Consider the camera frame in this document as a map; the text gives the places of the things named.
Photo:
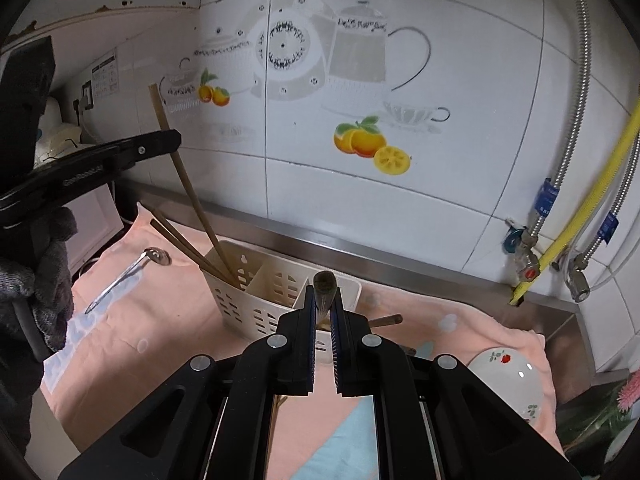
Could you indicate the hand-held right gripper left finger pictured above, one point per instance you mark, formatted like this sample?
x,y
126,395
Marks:
x,y
311,350

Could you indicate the person's left hand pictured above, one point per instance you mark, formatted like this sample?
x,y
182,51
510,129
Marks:
x,y
52,280

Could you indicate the pink printed towel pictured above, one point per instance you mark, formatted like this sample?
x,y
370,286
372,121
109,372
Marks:
x,y
425,312

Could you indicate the metal water valve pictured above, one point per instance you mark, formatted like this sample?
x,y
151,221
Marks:
x,y
522,250
580,280

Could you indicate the dark green utensil cup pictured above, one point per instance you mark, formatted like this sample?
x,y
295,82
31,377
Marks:
x,y
585,420

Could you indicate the white notice sticker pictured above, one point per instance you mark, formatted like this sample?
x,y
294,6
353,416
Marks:
x,y
105,77

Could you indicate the wall socket with plug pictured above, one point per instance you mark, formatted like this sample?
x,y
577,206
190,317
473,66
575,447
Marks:
x,y
77,108

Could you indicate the white floral dish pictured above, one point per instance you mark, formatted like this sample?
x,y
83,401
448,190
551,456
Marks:
x,y
505,380

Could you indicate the pale plastic container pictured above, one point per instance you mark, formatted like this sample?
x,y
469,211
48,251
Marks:
x,y
60,135

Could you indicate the pink bottle brush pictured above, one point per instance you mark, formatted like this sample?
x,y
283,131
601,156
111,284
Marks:
x,y
630,390

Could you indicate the white appliance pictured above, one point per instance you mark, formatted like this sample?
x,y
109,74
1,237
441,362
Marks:
x,y
92,230

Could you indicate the black wall switch panel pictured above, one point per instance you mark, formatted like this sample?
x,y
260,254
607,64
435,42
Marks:
x,y
88,95

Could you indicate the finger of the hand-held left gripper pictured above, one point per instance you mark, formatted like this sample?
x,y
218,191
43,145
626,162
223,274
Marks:
x,y
145,147

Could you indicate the metal slotted spoon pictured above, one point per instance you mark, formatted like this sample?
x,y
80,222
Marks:
x,y
157,256

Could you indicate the cream plastic utensil holder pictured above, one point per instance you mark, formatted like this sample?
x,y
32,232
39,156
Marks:
x,y
260,305

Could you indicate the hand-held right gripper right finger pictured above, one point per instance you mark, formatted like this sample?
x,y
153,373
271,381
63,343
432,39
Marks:
x,y
336,350

